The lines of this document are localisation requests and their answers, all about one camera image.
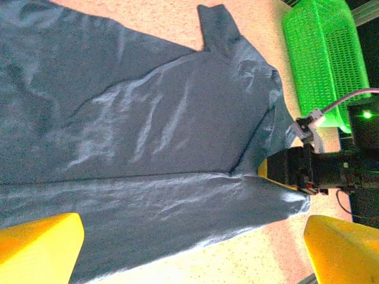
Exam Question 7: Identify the aluminium corner post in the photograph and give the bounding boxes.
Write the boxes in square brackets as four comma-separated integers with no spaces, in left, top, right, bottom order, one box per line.
[351,0,379,29]

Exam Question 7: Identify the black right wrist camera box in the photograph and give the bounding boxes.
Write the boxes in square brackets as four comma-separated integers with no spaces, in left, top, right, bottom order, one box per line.
[288,108,326,154]

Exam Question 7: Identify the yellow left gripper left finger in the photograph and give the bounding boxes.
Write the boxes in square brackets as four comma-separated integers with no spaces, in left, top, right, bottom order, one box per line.
[0,212,86,284]

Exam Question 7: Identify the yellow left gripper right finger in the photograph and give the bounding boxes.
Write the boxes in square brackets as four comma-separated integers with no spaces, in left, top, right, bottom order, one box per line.
[304,215,379,284]

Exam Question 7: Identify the green plastic basket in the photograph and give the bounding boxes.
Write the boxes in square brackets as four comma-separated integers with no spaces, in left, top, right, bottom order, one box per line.
[281,0,372,134]

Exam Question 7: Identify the dark blue t-shirt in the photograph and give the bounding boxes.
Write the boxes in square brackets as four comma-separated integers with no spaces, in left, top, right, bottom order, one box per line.
[0,0,311,284]

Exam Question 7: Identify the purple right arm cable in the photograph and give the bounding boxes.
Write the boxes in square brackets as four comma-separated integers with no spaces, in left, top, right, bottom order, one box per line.
[321,88,379,116]

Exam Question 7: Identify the thin black right gripper cable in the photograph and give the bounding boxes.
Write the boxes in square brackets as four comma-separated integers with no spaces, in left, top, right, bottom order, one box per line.
[336,189,356,221]

